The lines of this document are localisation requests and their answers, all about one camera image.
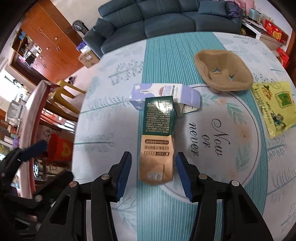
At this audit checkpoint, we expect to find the green beige carton box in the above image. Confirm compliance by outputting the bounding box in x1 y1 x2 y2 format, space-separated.
139 96 176 185

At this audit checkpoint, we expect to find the purple white carton box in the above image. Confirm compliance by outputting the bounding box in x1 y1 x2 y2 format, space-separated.
129 83 201 114

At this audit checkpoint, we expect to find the yellow wooden chair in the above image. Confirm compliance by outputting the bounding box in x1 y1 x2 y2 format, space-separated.
48 80 86 114

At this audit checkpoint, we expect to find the teal striped table runner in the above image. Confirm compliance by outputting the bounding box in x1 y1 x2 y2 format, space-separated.
137 32 268 240

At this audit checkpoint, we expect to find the white patterned tablecloth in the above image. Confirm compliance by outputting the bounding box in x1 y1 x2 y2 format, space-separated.
72 37 295 240

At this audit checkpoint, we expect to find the wooden cabinet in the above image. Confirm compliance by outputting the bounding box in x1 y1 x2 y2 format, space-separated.
10 1 83 85

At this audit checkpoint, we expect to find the cardboard box on floor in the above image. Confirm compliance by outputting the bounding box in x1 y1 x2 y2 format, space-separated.
78 50 100 69

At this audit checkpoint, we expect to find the yellow snack bag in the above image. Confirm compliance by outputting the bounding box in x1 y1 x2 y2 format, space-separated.
251 81 295 138

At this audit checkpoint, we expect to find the brown paper cup carrier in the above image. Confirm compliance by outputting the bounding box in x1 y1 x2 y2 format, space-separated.
194 50 253 94

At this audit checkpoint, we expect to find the dark blue sofa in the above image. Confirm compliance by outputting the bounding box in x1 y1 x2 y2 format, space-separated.
83 0 243 58

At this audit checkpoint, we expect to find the red gift box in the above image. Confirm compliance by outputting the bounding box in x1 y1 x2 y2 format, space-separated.
264 20 288 45

